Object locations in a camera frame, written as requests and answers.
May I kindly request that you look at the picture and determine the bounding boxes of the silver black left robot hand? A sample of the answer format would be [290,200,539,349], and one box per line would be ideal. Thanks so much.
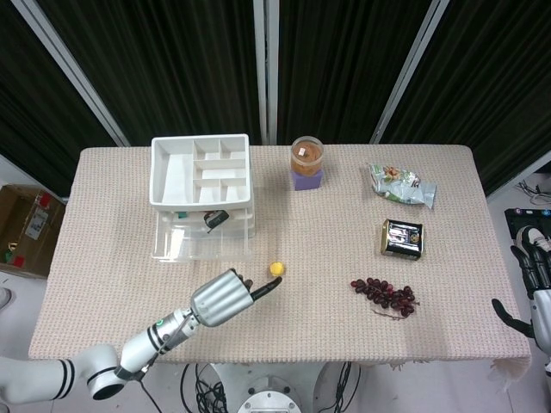
[190,268,284,329]

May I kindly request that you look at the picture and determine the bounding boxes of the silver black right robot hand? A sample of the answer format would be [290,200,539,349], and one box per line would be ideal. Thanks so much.
[492,243,551,342]

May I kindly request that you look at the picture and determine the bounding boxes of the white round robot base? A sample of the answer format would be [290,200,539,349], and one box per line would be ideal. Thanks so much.
[236,373,303,413]

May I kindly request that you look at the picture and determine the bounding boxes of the white plastic drawer cabinet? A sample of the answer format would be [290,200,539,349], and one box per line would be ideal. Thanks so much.
[148,133,258,253]

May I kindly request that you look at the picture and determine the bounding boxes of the black equipment case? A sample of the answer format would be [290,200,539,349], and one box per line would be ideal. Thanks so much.
[504,206,551,255]

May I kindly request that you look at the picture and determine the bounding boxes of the beige woven tablecloth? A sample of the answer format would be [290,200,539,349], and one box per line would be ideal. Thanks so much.
[28,144,533,372]

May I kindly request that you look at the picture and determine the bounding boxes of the purple foam cube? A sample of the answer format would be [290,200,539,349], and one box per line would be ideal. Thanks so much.
[292,168,325,192]

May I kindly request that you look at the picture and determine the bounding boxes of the bunch of dark red grapes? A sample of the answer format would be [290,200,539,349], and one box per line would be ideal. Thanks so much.
[350,277,421,322]

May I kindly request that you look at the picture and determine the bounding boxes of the cup on purple base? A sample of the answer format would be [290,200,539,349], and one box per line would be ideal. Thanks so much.
[290,135,325,178]

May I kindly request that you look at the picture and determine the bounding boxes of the crumpled snack bag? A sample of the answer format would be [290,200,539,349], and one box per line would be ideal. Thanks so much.
[366,162,438,211]

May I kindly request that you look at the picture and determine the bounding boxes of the brown cardboard box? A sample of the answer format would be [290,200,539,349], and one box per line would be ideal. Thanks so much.
[0,183,67,280]

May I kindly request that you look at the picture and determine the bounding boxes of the black curtain panel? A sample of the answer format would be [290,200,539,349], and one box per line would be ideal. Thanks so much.
[0,0,122,198]
[276,0,432,146]
[36,0,264,148]
[381,0,551,198]

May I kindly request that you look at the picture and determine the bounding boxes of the black cable bundle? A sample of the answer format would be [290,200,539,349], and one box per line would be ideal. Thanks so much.
[179,363,230,413]
[317,363,363,413]

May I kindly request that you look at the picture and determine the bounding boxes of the tangled floor cables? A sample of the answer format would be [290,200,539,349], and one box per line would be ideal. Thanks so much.
[515,178,551,207]

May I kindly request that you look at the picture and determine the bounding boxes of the grey metal frame post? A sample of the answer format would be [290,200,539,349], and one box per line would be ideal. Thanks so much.
[371,0,452,145]
[8,0,131,148]
[252,0,281,145]

